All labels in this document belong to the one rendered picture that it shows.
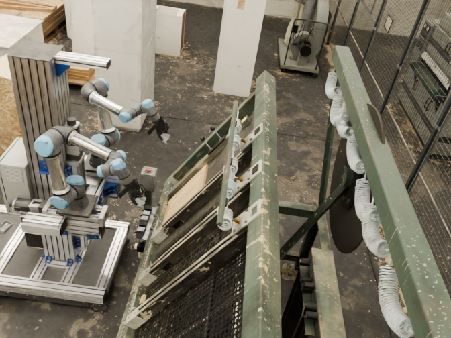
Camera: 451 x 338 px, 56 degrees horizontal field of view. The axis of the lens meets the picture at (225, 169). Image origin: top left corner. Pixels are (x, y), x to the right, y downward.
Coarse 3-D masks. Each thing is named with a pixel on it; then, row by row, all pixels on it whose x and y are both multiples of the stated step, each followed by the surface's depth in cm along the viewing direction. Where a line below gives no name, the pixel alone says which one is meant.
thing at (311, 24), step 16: (304, 0) 774; (320, 0) 749; (304, 16) 772; (320, 16) 744; (288, 32) 825; (304, 32) 767; (320, 32) 753; (288, 48) 750; (304, 48) 746; (320, 48) 770; (288, 64) 770; (304, 64) 771
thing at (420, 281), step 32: (352, 64) 261; (352, 96) 227; (384, 160) 180; (320, 192) 356; (384, 192) 163; (384, 224) 158; (416, 224) 150; (416, 256) 137; (416, 288) 128; (416, 320) 125; (448, 320) 119
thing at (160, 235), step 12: (252, 132) 245; (240, 144) 250; (240, 156) 249; (240, 168) 254; (216, 180) 261; (204, 192) 267; (216, 192) 266; (192, 204) 274; (180, 216) 281; (168, 228) 289; (156, 240) 297
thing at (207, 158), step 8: (248, 120) 292; (224, 144) 305; (216, 152) 310; (208, 160) 315; (200, 168) 320; (192, 176) 325; (176, 184) 337; (184, 184) 330; (168, 192) 341; (176, 192) 336
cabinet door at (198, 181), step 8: (200, 176) 306; (192, 184) 312; (200, 184) 296; (184, 192) 316; (192, 192) 301; (176, 200) 322; (184, 200) 306; (168, 208) 324; (176, 208) 311; (168, 216) 314
